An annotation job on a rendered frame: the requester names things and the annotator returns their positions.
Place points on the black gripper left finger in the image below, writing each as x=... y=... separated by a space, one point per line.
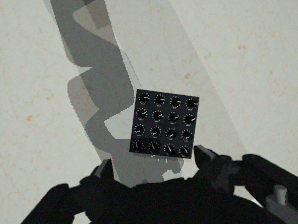
x=99 y=186

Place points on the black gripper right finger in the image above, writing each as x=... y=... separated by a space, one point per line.
x=272 y=186

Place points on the black knob box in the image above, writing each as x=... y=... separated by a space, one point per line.
x=163 y=124

